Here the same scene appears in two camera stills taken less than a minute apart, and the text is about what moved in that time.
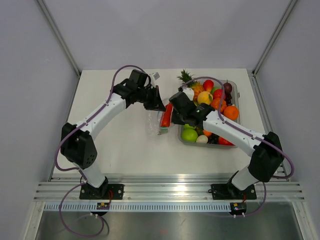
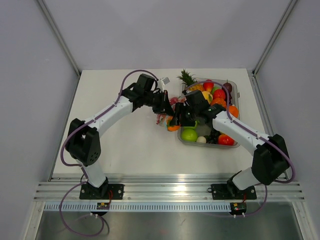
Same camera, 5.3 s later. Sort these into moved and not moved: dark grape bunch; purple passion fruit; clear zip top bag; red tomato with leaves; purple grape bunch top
Moved: clear zip top bag
Not moved: red tomato with leaves; purple grape bunch top; dark grape bunch; purple passion fruit
